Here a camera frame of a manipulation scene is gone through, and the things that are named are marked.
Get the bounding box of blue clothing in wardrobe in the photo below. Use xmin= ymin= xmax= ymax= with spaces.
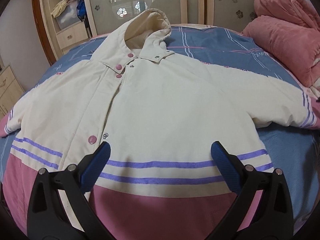
xmin=76 ymin=0 xmax=86 ymax=21

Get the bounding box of blue plaid bed sheet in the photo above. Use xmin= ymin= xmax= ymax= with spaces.
xmin=0 ymin=24 xmax=320 ymax=233

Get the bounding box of cream and pink hooded jacket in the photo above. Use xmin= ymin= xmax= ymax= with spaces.
xmin=0 ymin=8 xmax=318 ymax=240

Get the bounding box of rolled pink quilt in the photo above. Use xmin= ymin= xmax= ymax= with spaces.
xmin=242 ymin=0 xmax=319 ymax=87

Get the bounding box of beige sliding-door wardrobe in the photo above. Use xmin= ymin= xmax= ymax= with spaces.
xmin=40 ymin=0 xmax=255 ymax=59

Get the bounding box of light wood side cabinet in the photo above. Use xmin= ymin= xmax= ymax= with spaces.
xmin=0 ymin=65 xmax=24 ymax=118

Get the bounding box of yellow cloth on box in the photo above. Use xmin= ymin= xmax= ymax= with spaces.
xmin=50 ymin=0 xmax=69 ymax=18

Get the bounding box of clear plastic storage box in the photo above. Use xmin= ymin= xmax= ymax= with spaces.
xmin=56 ymin=1 xmax=80 ymax=30

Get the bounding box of brown wooden door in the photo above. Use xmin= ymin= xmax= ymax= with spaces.
xmin=31 ymin=0 xmax=56 ymax=66

